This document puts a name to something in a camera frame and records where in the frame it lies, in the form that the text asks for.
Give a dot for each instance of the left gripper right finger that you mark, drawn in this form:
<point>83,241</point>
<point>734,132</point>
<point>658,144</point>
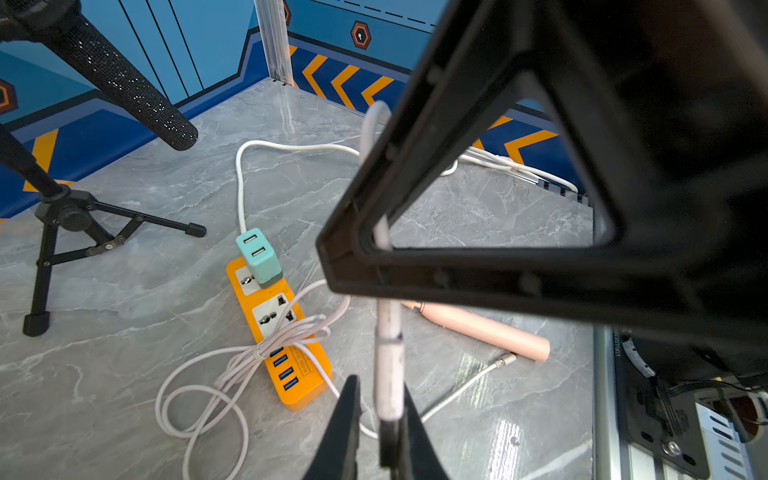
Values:
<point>662,106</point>

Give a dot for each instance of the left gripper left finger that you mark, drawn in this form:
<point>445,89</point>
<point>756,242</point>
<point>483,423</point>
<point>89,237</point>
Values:
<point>335,457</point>

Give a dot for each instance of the orange power strip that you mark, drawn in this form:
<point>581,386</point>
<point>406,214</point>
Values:
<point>298,374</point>

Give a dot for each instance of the teal charger cube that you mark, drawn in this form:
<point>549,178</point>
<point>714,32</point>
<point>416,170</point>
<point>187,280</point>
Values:
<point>261,259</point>

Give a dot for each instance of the pink electric toothbrush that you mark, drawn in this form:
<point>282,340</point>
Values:
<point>484,329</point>

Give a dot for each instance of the black microphone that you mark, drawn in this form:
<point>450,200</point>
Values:
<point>66,32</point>

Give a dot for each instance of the aluminium front rail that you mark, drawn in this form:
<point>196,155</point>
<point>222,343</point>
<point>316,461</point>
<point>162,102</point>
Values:
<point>689,308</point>

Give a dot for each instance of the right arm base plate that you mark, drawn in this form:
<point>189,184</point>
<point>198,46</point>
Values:
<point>654,421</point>

